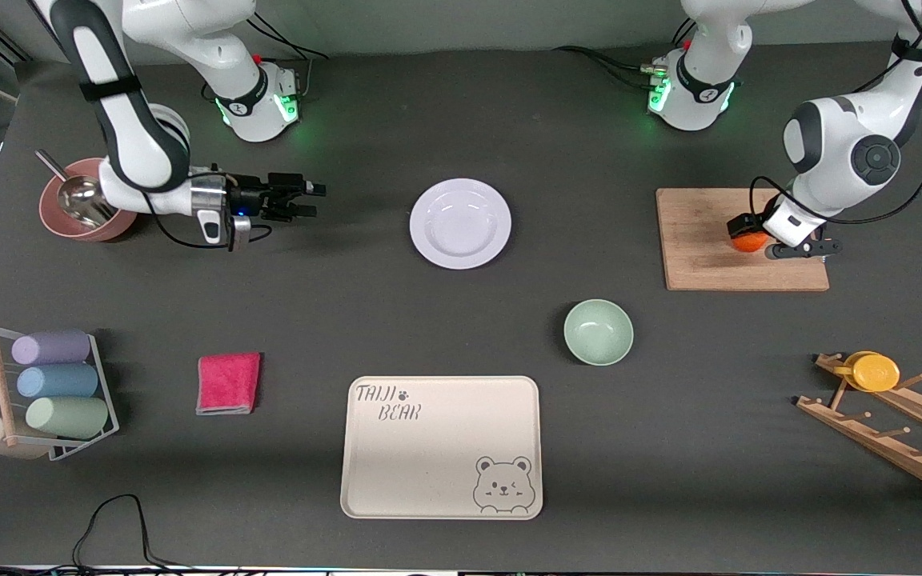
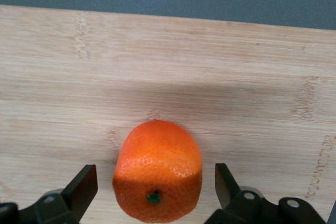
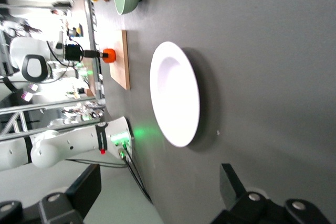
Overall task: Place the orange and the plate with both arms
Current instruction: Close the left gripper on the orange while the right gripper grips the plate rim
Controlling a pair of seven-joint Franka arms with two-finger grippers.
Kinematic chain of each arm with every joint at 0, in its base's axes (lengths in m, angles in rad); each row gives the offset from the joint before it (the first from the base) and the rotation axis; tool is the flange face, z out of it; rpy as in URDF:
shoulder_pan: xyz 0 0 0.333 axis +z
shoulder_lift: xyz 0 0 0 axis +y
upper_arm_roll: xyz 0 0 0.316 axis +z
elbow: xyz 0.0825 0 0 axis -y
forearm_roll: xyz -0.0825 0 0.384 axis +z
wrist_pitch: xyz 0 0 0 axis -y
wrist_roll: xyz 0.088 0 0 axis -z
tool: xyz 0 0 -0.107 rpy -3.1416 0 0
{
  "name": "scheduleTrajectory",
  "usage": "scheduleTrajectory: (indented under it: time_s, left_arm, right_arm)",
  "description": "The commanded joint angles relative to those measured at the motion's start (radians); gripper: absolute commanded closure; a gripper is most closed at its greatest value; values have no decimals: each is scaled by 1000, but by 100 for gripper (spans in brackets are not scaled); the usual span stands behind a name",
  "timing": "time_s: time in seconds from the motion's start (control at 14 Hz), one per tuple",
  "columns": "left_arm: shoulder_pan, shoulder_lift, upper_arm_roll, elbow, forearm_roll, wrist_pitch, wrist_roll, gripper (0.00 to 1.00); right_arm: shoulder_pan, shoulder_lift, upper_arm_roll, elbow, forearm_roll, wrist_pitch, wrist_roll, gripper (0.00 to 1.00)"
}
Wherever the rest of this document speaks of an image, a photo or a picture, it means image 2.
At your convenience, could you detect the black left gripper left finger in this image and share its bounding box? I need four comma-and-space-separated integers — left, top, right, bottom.
0, 164, 98, 224

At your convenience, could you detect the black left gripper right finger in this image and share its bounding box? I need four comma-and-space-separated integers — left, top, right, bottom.
204, 163, 328, 224

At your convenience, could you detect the orange fruit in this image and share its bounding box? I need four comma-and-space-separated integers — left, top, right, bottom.
112, 120, 203, 223

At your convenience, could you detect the bamboo cutting board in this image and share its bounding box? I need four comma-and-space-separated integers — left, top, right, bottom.
0, 4, 336, 224

